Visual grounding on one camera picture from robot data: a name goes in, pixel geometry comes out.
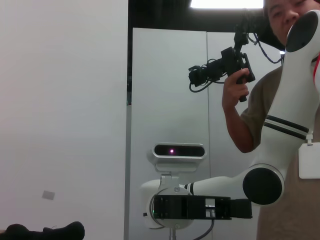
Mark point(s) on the white id badge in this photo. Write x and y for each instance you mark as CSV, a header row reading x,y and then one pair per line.
x,y
310,162

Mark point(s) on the gray partition post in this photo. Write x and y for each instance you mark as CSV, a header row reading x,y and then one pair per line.
x,y
128,175

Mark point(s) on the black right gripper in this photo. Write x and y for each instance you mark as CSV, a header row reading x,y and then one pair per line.
x,y
187,207

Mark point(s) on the rectangular ceiling light panel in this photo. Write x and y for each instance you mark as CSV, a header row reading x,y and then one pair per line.
x,y
225,3

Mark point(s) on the black cloth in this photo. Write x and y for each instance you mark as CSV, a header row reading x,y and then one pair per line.
x,y
62,231

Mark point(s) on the person in beige shirt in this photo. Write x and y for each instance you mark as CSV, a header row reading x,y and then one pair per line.
x,y
275,225

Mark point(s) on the black teleoperation controller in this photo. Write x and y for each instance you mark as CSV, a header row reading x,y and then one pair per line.
x,y
232,62

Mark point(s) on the gray wall label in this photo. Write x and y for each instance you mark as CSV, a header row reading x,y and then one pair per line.
x,y
48,195

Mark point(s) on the person right hand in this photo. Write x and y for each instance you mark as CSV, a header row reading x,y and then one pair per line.
x,y
231,92

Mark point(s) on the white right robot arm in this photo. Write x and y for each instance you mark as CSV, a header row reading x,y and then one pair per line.
x,y
225,183

